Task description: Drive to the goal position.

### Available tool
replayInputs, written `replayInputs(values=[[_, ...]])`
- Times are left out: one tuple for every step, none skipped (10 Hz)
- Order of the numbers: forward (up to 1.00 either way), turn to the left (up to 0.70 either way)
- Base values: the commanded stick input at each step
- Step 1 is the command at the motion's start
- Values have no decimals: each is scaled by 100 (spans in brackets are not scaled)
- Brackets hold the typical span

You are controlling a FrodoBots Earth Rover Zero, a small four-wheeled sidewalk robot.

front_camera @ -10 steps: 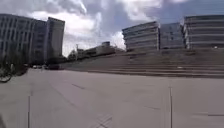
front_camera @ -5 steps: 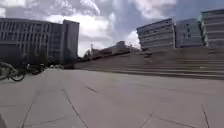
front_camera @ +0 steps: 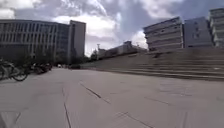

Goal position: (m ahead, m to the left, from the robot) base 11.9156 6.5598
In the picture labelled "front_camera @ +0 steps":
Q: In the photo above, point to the wide stone stairs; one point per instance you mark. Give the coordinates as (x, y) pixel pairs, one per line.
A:
(166, 63)

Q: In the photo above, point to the row of parked bicycles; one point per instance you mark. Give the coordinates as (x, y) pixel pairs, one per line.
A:
(15, 71)

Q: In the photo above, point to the large grey building, glass middle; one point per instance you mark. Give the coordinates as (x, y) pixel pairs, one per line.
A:
(165, 35)

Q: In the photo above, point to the tall dark grey building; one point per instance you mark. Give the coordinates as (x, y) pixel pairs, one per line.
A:
(33, 36)

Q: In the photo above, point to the grey paved plaza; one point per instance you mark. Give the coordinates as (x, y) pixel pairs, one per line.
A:
(110, 100)

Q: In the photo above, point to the row of dark trees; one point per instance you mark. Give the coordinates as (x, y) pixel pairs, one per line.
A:
(40, 56)

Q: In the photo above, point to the low reddish building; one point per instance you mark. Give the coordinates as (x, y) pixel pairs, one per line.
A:
(118, 50)

